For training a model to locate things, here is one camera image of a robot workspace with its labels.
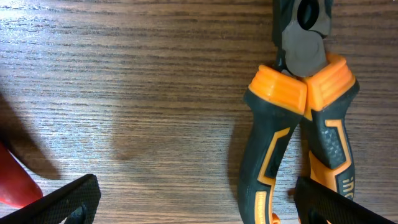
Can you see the red handled snips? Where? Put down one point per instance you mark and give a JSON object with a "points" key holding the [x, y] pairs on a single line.
{"points": [[18, 189]]}

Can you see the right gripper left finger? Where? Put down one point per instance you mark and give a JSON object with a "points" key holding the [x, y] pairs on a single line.
{"points": [[76, 202]]}

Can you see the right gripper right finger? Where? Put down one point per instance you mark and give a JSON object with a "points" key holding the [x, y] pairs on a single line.
{"points": [[316, 203]]}

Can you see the orange black long-nose pliers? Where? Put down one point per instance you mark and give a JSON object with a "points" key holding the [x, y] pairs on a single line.
{"points": [[307, 87]]}

